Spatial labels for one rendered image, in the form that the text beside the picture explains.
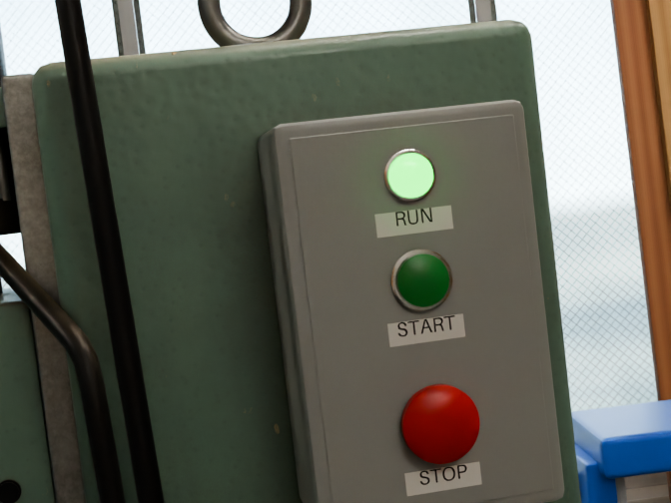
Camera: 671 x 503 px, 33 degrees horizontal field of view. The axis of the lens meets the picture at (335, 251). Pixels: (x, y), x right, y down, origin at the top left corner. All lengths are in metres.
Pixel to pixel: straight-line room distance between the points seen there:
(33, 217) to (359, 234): 0.16
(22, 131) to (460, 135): 0.20
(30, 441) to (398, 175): 0.22
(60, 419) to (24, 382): 0.02
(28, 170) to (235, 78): 0.10
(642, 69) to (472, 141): 1.48
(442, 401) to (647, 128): 1.50
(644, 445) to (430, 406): 0.84
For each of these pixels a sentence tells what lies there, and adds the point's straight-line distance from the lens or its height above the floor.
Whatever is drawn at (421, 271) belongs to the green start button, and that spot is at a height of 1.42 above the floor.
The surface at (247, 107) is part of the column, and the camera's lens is 0.49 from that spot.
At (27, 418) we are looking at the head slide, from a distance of 0.53.
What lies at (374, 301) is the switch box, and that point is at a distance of 0.43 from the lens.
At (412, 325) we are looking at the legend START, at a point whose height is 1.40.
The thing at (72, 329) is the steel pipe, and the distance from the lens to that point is 0.47.
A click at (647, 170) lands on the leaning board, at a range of 1.90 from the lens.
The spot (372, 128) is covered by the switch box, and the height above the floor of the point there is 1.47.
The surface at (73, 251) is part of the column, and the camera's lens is 0.48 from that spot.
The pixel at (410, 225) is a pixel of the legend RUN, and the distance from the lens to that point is 0.43.
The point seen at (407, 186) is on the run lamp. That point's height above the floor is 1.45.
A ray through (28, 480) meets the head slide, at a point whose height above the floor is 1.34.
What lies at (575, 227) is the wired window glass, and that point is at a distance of 2.06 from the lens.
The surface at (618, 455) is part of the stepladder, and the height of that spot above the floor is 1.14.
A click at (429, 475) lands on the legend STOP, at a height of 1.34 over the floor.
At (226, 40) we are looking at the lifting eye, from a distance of 0.60.
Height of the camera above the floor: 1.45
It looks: 3 degrees down
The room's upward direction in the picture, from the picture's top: 7 degrees counter-clockwise
